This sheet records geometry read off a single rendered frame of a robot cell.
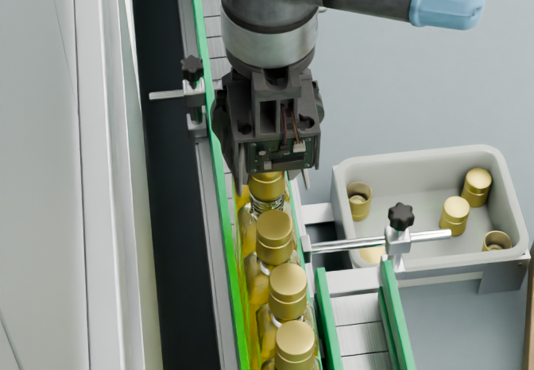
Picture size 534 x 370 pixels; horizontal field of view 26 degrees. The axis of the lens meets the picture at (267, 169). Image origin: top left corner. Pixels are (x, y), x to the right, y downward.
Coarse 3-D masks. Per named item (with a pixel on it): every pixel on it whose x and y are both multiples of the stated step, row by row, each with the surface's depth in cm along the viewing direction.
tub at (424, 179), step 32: (352, 160) 149; (384, 160) 150; (416, 160) 150; (448, 160) 151; (480, 160) 152; (384, 192) 154; (416, 192) 155; (448, 192) 155; (512, 192) 146; (352, 224) 144; (384, 224) 152; (416, 224) 152; (480, 224) 152; (512, 224) 145; (352, 256) 141; (416, 256) 149; (448, 256) 141; (480, 256) 141; (512, 256) 141
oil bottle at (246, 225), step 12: (288, 204) 116; (240, 216) 116; (252, 216) 114; (240, 228) 116; (252, 228) 114; (240, 240) 116; (252, 240) 114; (240, 252) 119; (240, 264) 122; (240, 276) 125; (240, 288) 128
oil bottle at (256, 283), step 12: (252, 252) 113; (252, 264) 111; (300, 264) 113; (252, 276) 111; (264, 276) 110; (252, 288) 111; (264, 288) 110; (252, 300) 111; (264, 300) 111; (252, 312) 113; (252, 324) 115; (252, 336) 117; (252, 348) 119; (252, 360) 122
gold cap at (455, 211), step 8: (448, 200) 149; (456, 200) 149; (464, 200) 149; (448, 208) 148; (456, 208) 148; (464, 208) 148; (448, 216) 148; (456, 216) 148; (464, 216) 148; (440, 224) 151; (448, 224) 149; (456, 224) 149; (464, 224) 150; (456, 232) 150
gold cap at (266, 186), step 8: (256, 176) 107; (264, 176) 106; (272, 176) 106; (280, 176) 107; (256, 184) 108; (264, 184) 107; (272, 184) 108; (280, 184) 108; (256, 192) 109; (264, 192) 108; (272, 192) 109; (280, 192) 109; (264, 200) 109
